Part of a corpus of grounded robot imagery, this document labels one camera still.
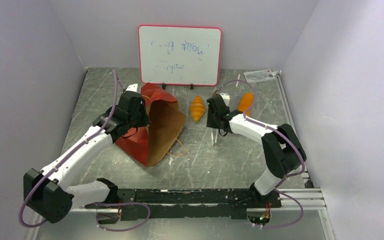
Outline orange striped fake croissant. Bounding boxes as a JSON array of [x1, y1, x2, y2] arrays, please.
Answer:
[[189, 95, 206, 123]]

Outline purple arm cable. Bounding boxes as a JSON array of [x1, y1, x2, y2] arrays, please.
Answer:
[[18, 69, 152, 233], [215, 79, 307, 230]]

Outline red paper bag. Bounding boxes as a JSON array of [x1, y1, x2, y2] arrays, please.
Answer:
[[115, 83, 187, 167]]

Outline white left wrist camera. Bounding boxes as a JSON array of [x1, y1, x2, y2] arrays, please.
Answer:
[[124, 83, 139, 93]]

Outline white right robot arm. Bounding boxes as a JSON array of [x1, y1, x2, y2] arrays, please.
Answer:
[[206, 94, 307, 207]]

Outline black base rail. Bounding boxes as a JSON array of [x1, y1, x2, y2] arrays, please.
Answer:
[[85, 188, 282, 221]]

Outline orange fake bread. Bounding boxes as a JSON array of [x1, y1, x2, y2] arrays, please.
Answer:
[[237, 92, 254, 116]]

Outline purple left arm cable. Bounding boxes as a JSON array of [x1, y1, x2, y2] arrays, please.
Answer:
[[18, 69, 152, 233]]

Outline white marker pen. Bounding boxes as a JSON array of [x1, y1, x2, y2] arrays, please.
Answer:
[[235, 74, 241, 88]]

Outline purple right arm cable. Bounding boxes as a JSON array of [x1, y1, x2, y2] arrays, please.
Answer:
[[215, 79, 307, 230]]

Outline pink framed whiteboard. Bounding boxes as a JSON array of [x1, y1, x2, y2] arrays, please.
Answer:
[[137, 24, 222, 86]]

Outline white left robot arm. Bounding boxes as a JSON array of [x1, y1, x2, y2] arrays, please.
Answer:
[[18, 89, 150, 224]]

